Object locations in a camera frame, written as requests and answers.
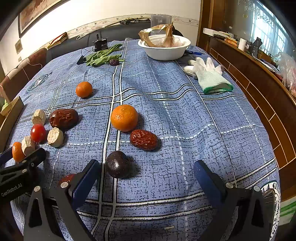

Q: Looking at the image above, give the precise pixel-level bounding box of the cardboard tray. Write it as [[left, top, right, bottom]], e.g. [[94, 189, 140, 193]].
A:
[[0, 96, 25, 153]]

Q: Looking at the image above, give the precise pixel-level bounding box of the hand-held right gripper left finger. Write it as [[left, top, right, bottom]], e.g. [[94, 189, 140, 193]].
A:
[[23, 159, 102, 241]]

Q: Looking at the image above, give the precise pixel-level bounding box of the brown chair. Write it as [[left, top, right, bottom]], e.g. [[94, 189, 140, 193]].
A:
[[0, 47, 48, 102]]

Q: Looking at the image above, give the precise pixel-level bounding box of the dark sofa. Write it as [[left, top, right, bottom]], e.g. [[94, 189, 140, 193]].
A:
[[46, 21, 151, 63]]

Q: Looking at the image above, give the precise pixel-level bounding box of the large dark red jujube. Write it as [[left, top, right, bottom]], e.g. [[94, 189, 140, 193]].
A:
[[50, 108, 79, 129]]

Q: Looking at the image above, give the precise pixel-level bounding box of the red book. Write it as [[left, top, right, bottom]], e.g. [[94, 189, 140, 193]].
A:
[[47, 32, 68, 49]]

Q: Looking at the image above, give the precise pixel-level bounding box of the dark purple passion fruit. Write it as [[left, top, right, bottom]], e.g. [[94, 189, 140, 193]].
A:
[[105, 151, 130, 178]]

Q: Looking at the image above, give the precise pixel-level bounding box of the large orange mandarin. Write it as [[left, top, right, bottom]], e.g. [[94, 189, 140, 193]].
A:
[[110, 104, 139, 132]]

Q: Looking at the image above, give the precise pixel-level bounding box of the red cherry tomato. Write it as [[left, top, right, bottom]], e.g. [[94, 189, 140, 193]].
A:
[[31, 124, 47, 143]]

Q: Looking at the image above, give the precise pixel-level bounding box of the beige yam chunk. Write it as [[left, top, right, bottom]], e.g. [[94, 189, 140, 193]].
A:
[[21, 136, 36, 156], [32, 109, 47, 126]]

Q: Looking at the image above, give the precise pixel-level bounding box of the wooden sideboard cabinet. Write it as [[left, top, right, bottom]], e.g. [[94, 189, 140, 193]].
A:
[[196, 0, 296, 202]]

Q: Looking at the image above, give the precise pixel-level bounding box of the framed wall picture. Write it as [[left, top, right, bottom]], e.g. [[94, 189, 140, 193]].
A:
[[17, 0, 70, 37]]

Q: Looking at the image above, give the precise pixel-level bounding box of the red wrinkled jujube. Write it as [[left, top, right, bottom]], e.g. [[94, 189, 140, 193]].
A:
[[58, 174, 77, 186], [129, 129, 158, 151]]

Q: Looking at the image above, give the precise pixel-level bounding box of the brown paper bag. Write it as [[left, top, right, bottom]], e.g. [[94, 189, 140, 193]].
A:
[[138, 22, 183, 48]]

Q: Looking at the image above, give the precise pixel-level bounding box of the white plastic bowl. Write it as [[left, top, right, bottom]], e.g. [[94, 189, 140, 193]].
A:
[[138, 35, 191, 61]]

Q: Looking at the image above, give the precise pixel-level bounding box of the small orange mandarin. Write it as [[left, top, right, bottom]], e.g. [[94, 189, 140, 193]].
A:
[[75, 81, 93, 98], [12, 142, 25, 163]]

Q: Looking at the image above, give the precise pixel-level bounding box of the white garlic bulb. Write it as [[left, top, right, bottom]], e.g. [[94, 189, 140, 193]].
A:
[[47, 127, 64, 148]]

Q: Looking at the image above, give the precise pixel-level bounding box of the green leafy vegetable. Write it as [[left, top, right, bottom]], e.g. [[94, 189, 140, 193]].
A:
[[84, 44, 125, 67]]

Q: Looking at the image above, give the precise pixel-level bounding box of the black motor device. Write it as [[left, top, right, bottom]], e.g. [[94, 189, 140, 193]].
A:
[[92, 34, 109, 51]]

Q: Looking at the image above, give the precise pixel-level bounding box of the barred window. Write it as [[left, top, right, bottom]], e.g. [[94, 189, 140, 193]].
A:
[[250, 0, 293, 56]]

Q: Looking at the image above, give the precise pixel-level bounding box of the clear plastic bag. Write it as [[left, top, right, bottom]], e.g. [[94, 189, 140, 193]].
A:
[[273, 52, 296, 98]]

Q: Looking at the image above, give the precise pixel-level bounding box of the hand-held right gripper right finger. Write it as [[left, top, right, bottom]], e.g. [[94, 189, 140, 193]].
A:
[[193, 160, 273, 241]]

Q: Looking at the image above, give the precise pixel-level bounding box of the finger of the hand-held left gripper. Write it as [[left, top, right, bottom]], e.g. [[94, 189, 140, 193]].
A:
[[0, 148, 47, 183], [0, 147, 14, 168]]

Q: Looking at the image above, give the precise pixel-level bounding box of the white glove with green cuff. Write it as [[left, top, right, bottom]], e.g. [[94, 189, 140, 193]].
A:
[[192, 57, 234, 94]]

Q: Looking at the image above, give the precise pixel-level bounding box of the green white carton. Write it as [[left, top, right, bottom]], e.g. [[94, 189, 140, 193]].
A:
[[279, 197, 296, 225]]

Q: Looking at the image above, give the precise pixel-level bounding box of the plain white glove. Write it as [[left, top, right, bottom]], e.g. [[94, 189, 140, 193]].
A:
[[184, 59, 201, 76]]

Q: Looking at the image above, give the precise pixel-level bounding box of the clear plastic container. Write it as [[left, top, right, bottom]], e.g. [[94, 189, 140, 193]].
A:
[[151, 14, 171, 29]]

